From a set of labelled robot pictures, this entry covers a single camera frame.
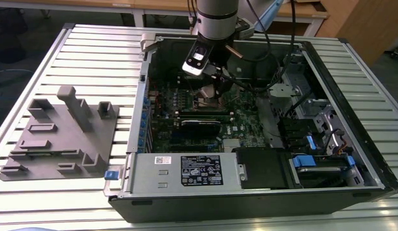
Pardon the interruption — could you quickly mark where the metal socket cover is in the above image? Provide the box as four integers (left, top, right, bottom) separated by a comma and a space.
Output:
201, 86, 217, 99

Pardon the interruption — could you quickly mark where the silver CPU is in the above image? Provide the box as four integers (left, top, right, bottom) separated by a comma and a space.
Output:
198, 96, 219, 106

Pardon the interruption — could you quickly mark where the CPU socket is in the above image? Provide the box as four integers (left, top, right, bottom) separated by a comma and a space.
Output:
191, 90, 227, 112

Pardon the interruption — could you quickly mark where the green RAM stick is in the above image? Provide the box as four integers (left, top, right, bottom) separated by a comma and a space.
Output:
179, 115, 235, 122

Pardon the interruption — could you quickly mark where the green motherboard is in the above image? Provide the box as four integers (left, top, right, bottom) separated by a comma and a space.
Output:
146, 72, 274, 154

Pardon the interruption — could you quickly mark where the black graphics card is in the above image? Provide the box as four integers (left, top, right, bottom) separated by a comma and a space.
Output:
181, 119, 223, 139

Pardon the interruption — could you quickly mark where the grey plastic case latch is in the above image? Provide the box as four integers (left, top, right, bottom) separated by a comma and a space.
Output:
139, 33, 158, 52

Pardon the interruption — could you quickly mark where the light wooden desk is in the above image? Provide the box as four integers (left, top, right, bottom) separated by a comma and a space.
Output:
143, 0, 330, 37
0, 0, 144, 27

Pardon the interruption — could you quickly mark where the hard disk in blue carrier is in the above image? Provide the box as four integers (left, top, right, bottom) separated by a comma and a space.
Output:
290, 155, 357, 190

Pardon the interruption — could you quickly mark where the wooden cabinet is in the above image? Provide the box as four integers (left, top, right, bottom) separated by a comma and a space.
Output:
317, 0, 398, 67

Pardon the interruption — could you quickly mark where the silver power supply unit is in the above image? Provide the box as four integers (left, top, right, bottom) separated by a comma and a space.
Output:
122, 152, 245, 193

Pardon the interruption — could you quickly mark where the grey parts rack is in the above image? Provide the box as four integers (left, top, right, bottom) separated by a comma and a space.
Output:
0, 86, 122, 181

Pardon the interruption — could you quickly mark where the black PC case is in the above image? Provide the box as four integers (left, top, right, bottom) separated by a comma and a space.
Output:
103, 32, 398, 224

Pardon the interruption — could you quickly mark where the brass cable connector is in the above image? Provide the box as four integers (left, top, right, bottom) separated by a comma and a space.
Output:
225, 45, 243, 59

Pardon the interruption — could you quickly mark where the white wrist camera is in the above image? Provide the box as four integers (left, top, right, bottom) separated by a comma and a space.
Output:
182, 44, 217, 77

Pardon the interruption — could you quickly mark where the silver metal bracket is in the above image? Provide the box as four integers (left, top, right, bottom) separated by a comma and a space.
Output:
267, 82, 302, 100

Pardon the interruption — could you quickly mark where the black power cable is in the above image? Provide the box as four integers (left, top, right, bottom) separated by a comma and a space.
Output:
287, 93, 311, 120

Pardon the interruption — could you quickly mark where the thick black cable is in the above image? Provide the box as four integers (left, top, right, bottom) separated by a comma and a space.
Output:
218, 0, 299, 93

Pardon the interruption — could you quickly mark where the coloured wire bundle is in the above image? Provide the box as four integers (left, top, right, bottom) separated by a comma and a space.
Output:
333, 141, 353, 156

